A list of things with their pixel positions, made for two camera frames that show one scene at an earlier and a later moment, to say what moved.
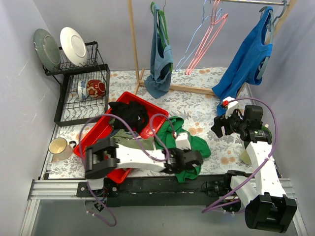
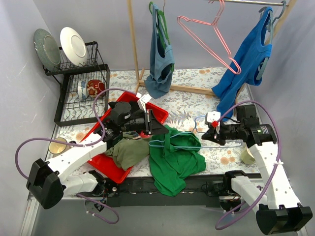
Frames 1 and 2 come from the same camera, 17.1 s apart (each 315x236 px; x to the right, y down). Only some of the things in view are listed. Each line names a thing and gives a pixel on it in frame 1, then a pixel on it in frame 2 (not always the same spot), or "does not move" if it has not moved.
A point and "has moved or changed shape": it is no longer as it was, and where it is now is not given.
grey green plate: [47, 49] does not move
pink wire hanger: [216, 26] → [179, 17]
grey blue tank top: [159, 82] does not move
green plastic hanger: [166, 32] does not move
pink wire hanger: [216, 27] → [222, 2]
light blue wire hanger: [196, 33] → [194, 131]
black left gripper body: [194, 159] → [149, 122]
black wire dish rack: [84, 94] does not move
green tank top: [166, 139] has moved or changed shape
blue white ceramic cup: [82, 90] does not move
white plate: [74, 45] does not move
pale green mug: [245, 158] does not move
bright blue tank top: [248, 68] does not move
